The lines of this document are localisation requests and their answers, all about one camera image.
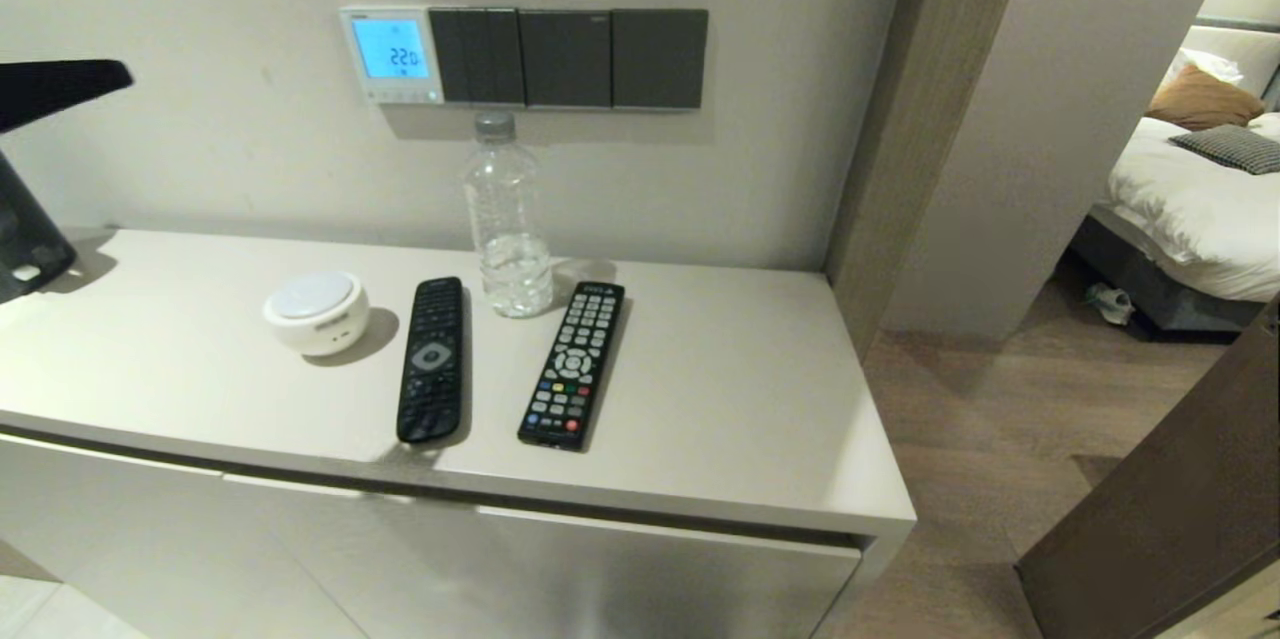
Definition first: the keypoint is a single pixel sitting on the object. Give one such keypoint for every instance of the beige sideboard cabinet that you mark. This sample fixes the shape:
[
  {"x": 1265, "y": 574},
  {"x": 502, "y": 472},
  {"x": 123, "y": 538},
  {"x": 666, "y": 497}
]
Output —
[{"x": 700, "y": 399}]

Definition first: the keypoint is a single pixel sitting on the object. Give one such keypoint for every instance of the plain black remote control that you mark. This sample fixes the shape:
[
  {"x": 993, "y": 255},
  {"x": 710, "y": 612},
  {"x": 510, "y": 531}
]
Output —
[{"x": 432, "y": 359}]

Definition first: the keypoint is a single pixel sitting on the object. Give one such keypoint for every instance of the wooden door frame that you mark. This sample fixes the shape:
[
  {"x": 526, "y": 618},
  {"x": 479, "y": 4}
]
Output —
[{"x": 920, "y": 119}]

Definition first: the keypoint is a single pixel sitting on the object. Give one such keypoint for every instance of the white round smart speaker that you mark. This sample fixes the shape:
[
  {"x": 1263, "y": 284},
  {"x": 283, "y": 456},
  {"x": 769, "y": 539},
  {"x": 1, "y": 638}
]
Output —
[{"x": 316, "y": 311}]

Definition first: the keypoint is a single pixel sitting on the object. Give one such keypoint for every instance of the white pillow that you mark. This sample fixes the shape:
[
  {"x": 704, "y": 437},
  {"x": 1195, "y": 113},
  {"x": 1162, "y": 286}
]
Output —
[{"x": 1200, "y": 67}]

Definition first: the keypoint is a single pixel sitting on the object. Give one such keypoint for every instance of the clear plastic water bottle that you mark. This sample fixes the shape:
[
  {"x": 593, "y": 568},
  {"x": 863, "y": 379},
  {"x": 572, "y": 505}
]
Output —
[{"x": 508, "y": 219}]

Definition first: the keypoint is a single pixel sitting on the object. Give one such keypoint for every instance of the padded bed headboard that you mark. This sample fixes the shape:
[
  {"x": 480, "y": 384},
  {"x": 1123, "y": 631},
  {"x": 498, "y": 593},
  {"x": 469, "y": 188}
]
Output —
[{"x": 1250, "y": 44}]

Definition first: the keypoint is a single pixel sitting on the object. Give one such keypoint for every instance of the brown wooden door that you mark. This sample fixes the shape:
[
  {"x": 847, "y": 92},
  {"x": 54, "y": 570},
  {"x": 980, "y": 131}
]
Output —
[{"x": 1180, "y": 519}]

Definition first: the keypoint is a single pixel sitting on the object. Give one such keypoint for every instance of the black remote with coloured buttons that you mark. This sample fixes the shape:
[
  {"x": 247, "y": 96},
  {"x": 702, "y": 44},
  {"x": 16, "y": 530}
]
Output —
[{"x": 572, "y": 369}]

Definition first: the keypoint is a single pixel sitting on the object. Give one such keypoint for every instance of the white wall thermostat panel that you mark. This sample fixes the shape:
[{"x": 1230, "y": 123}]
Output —
[{"x": 392, "y": 54}]

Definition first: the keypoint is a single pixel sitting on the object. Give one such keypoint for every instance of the brown pillow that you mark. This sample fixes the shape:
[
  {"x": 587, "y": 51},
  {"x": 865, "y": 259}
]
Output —
[{"x": 1205, "y": 101}]

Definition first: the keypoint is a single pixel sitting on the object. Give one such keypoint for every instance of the right white drawer front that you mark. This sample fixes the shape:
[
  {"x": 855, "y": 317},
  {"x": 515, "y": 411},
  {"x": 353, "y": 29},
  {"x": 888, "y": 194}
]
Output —
[{"x": 600, "y": 589}]

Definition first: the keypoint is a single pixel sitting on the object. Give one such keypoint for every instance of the dark grey bed base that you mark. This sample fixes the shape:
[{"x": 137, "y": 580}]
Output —
[{"x": 1150, "y": 289}]

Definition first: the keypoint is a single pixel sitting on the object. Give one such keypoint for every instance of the beige cabinet door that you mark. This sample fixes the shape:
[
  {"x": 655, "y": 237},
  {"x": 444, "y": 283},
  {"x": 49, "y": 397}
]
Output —
[{"x": 120, "y": 539}]

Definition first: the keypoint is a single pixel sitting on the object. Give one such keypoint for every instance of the white and teal sneaker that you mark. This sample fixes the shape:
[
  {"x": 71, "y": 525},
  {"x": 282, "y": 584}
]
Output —
[{"x": 1112, "y": 304}]

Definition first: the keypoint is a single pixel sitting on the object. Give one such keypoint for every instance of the grey single-rocker wall switch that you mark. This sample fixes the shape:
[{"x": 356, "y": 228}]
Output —
[
  {"x": 660, "y": 60},
  {"x": 566, "y": 59}
]

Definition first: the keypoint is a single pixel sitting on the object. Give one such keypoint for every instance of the grey multi-rocker wall switch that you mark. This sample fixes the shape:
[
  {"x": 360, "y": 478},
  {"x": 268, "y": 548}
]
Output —
[{"x": 478, "y": 57}]

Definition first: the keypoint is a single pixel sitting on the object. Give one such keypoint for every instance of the checkered grey pillow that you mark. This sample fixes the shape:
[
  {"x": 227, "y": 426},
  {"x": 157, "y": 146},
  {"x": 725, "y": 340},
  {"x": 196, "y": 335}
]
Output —
[{"x": 1235, "y": 149}]

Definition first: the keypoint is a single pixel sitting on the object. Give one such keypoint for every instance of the bed with white duvet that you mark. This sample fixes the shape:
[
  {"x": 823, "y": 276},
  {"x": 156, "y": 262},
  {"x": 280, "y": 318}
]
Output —
[{"x": 1190, "y": 209}]

